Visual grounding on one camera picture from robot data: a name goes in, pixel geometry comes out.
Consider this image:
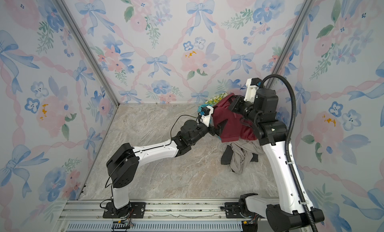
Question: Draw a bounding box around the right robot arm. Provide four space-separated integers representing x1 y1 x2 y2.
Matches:
229 86 325 232

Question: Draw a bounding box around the teal cloth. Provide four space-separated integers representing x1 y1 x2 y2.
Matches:
198 104 208 114

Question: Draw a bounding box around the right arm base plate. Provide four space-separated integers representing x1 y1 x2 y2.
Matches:
220 202 264 220

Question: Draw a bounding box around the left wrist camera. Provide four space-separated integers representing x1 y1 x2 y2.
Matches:
198 105 214 127

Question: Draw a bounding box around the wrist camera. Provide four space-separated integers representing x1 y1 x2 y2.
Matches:
198 105 214 127
244 78 262 103

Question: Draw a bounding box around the corner aluminium post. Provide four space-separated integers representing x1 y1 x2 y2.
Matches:
261 0 313 79
52 0 120 107

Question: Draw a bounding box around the beige grey cloth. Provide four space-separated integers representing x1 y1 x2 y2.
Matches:
230 140 265 175

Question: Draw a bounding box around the right corner aluminium post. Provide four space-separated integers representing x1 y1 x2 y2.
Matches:
261 0 313 79

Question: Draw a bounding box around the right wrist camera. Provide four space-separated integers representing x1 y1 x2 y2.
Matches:
244 78 262 103

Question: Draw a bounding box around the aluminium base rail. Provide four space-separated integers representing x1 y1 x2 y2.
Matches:
58 198 239 222

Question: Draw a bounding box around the yellow floral cloth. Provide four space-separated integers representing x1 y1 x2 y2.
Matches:
205 92 228 106

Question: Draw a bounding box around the black corrugated cable conduit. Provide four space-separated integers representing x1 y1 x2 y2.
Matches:
259 74 319 232

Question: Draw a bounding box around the left corner aluminium post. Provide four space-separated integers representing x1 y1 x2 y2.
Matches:
52 0 120 107

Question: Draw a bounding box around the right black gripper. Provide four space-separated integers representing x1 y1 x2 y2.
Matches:
229 94 261 127

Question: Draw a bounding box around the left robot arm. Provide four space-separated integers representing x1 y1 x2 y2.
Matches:
106 120 221 209

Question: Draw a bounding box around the maroon cloth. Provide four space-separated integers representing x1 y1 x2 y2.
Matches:
213 93 257 142

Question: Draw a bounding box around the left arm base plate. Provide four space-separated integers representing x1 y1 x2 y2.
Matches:
103 202 147 219

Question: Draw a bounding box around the white ventilation grille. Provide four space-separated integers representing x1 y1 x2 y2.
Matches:
62 221 243 232

